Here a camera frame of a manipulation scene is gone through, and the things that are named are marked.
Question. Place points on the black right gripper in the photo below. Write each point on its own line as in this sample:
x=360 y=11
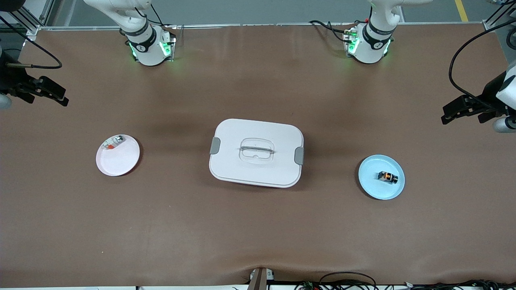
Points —
x=11 y=80

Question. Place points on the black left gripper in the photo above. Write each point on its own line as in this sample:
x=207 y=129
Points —
x=489 y=93

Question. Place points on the black and orange switch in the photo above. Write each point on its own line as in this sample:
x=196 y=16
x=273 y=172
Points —
x=388 y=177

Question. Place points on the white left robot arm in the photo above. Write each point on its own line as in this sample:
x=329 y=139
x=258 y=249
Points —
x=371 y=50

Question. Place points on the small silver red object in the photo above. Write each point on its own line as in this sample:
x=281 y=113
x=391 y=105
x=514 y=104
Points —
x=113 y=142

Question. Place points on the pink round plate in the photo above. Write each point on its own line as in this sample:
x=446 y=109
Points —
x=119 y=159

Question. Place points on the light blue round plate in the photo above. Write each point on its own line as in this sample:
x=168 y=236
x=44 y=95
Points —
x=381 y=181

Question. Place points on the white lidded storage box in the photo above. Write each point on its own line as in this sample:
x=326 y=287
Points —
x=256 y=153

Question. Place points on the brown table mat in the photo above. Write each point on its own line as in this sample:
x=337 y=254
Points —
x=258 y=229

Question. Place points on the aluminium frame post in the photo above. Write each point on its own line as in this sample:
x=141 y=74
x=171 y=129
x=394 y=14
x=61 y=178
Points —
x=28 y=20
x=498 y=18

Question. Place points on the aluminium table edge rail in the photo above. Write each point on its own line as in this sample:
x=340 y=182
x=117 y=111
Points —
x=262 y=25

